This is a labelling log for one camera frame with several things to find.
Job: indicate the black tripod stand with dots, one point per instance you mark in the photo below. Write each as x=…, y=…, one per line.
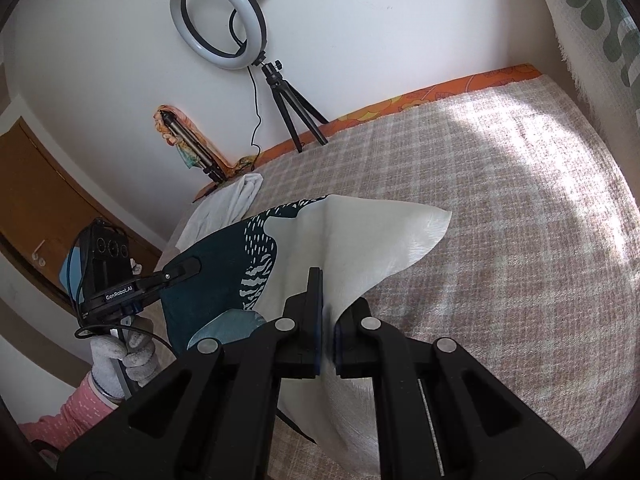
x=285, y=105

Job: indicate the folded tripod with scarf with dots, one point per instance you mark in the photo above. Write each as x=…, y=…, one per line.
x=165, y=130

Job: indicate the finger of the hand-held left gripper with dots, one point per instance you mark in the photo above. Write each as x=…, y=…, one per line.
x=185, y=267

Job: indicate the blue chair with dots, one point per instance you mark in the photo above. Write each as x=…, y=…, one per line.
x=70, y=275

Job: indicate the checkered bed mattress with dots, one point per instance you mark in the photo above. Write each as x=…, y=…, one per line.
x=500, y=260

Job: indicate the orange patterned bedsheet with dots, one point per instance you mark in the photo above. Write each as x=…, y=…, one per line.
x=400, y=102

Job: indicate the person's left forearm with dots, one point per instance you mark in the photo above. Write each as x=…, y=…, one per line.
x=70, y=415

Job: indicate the folded metal tripod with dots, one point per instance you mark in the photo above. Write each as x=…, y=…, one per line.
x=192, y=147

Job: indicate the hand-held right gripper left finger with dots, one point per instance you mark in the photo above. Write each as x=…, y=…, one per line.
x=312, y=310

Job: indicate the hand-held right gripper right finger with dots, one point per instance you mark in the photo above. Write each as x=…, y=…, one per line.
x=345, y=345

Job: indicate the green patterned white cloth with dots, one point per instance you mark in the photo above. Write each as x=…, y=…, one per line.
x=590, y=35

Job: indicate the person's left hand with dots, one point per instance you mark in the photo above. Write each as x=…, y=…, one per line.
x=107, y=360

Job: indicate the wooden door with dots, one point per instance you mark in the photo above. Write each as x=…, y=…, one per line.
x=40, y=185

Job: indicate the white shirt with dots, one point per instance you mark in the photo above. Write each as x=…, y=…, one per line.
x=225, y=205

